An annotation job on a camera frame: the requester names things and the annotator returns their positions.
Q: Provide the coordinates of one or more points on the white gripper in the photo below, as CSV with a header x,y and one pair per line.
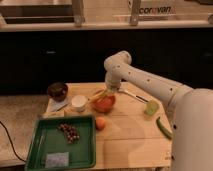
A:
x,y
112,89

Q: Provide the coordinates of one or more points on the yellow banana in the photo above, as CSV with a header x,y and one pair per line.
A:
x,y
99,95

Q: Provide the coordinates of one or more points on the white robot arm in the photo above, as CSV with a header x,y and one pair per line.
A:
x,y
191,110

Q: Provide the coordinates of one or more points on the red bowl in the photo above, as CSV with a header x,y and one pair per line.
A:
x,y
104,104

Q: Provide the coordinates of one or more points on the dark brown bowl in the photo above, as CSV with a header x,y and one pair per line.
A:
x,y
57,91

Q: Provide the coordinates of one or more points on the metal spoon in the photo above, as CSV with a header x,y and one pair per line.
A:
x,y
121,90

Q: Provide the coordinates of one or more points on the orange fruit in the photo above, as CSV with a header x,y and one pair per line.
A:
x,y
100,123

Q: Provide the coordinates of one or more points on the white cup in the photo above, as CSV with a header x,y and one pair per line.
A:
x,y
79,102

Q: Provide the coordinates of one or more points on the green cup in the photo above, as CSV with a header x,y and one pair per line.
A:
x,y
151,108

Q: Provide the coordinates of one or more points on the bunch of dark grapes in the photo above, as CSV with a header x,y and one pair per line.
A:
x,y
70,132

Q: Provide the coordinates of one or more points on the white cloth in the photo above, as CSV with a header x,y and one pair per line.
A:
x,y
55,106

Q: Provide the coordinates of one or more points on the green cucumber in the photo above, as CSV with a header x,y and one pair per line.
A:
x,y
163,129

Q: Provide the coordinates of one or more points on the green plastic tray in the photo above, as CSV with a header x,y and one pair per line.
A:
x,y
48,139

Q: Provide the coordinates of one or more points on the grey sponge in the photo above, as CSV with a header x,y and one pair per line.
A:
x,y
57,160

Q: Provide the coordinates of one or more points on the wooden shelf frame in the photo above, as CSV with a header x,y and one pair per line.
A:
x,y
55,15

